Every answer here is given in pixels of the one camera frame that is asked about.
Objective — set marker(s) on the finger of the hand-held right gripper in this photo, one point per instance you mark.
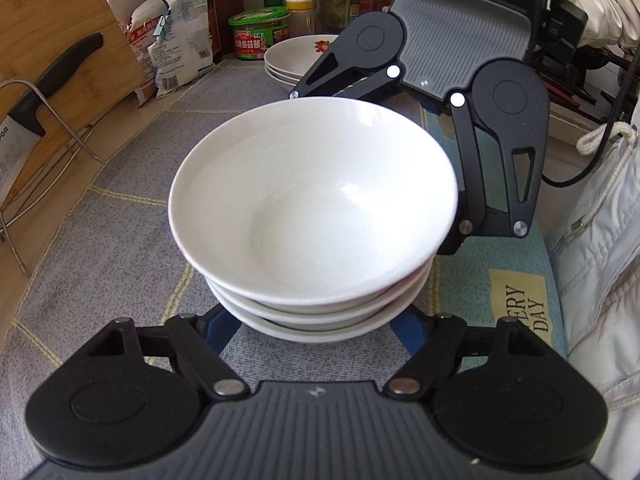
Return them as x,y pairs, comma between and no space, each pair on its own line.
360,85
472,175

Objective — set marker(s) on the white and blue snack bag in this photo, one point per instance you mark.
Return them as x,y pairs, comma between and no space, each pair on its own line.
182,45

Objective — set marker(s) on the green lidded sauce tub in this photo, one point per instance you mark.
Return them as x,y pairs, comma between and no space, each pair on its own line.
257,35

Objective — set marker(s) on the bamboo cutting board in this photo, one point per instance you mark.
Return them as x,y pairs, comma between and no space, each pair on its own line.
50,20

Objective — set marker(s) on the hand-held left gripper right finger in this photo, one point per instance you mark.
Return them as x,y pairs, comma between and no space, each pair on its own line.
407,332

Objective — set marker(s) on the pink floral white bowl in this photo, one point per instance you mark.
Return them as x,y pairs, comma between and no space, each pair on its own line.
320,314
320,335

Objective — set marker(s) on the plain white bowl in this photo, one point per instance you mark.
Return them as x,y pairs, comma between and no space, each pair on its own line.
310,195

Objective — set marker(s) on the small green capped bottle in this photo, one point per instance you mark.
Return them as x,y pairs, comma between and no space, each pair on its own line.
272,0

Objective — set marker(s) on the yellow lidded spice jar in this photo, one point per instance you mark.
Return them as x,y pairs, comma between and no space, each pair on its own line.
300,17

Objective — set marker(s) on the grey checkered cloth mat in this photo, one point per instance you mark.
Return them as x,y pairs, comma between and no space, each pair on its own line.
125,220

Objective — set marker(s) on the white jacket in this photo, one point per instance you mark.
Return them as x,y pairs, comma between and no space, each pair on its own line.
600,310

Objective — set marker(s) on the red and white snack bag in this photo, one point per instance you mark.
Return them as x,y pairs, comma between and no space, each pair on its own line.
140,40

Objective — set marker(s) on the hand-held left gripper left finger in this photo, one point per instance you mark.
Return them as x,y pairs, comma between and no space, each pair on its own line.
222,330

